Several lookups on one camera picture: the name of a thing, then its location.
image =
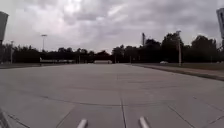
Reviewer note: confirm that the grey concrete slab pavement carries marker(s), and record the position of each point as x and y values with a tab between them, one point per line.
100	86

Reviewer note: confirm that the dark tall pole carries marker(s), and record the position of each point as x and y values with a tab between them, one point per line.
143	39

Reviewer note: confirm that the row of dark trees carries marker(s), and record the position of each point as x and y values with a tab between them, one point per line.
150	50

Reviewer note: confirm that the white car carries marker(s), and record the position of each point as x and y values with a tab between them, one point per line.
164	62

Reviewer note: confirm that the robot's own part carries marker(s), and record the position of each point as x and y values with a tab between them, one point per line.
143	122
82	123

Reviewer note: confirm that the tall floodlight mast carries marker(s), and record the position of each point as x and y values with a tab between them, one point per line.
43	41

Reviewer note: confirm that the grass strip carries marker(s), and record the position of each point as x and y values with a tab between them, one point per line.
196	66

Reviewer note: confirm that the tall building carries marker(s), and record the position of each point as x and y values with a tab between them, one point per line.
221	21
2	26

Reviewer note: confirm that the pale lamp post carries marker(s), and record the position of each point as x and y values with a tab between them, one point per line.
179	50

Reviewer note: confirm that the thin lamp post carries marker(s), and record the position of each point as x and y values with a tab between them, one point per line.
11	51

